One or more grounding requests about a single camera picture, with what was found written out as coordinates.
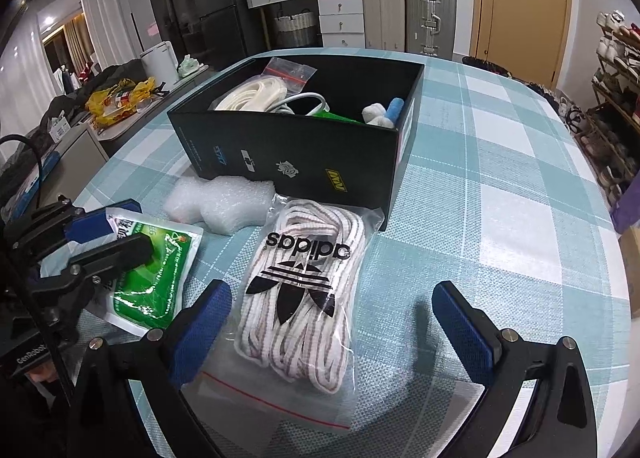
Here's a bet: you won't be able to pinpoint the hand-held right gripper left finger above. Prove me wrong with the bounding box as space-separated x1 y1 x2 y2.
65 279 233 458

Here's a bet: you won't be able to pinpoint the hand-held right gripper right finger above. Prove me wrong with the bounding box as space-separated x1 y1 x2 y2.
431 279 598 458

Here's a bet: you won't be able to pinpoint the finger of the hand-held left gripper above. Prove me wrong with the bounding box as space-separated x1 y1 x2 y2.
10 197 120 260
30 233 154 320

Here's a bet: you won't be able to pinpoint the green white packet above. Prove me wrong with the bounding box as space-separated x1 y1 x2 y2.
40 208 205 331
305 107 368 127

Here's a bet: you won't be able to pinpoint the bag of striped laces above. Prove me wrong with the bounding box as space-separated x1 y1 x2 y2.
182 194 387 433

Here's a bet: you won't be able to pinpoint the black cardboard box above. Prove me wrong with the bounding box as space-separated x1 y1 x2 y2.
166 55 426 233

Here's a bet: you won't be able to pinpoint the bag of cream laces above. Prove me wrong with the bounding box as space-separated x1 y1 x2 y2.
214 57 319 114

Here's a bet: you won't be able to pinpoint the white charging cable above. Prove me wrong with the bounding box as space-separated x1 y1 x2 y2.
272 92 331 116

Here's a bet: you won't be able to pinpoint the white plush toy blue ear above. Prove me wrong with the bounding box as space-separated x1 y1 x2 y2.
361 97 406 129

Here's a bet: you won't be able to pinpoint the person's left hand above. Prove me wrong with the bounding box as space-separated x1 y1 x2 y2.
26 362 68 391

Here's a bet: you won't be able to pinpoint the grey low cabinet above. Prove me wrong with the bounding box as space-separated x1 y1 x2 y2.
30 63 216 174

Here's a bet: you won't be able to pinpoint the white bubble wrap piece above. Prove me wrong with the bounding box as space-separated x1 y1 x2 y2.
164 175 277 236

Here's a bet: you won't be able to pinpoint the yellow plastic bag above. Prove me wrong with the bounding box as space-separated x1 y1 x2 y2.
85 78 157 128

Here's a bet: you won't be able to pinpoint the dark jacket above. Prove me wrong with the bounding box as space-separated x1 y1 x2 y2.
45 58 146 139

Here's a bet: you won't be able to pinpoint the teal checked tablecloth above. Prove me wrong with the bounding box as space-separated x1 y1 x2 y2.
75 50 632 458

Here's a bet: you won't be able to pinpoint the white bin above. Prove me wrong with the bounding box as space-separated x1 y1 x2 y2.
139 40 180 89

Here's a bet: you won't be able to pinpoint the pale green tissue holder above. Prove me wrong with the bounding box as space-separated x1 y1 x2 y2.
178 54 208 78

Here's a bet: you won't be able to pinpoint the brown cardboard box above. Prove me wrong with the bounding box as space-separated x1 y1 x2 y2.
619 225 640 279

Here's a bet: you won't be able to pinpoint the purple bag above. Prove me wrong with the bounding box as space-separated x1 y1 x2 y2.
611 178 640 234

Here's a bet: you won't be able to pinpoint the white curtain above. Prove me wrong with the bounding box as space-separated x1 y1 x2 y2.
80 0 146 74

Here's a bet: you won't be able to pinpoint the scattered loose shoes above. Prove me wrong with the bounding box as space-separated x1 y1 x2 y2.
525 80 586 126

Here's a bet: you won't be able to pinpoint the wooden shoe rack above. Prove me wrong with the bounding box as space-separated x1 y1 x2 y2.
575 13 640 199

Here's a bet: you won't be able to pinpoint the white grey woven basket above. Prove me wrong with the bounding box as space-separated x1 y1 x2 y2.
270 8 319 49

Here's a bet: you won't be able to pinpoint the white drawer unit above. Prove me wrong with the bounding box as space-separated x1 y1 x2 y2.
317 0 366 49

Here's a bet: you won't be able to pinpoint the silver suitcase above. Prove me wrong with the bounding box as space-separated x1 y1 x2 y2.
406 0 458 60

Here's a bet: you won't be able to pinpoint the group of racked shoes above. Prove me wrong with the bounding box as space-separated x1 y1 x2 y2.
560 10 640 199

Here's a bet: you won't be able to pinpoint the tan wooden door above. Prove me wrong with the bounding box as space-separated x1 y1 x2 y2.
470 0 573 89

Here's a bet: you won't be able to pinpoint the beige suitcase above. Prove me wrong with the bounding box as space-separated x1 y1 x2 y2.
360 0 407 53

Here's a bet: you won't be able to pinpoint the black cable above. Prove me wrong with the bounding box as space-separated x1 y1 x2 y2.
0 135 76 404

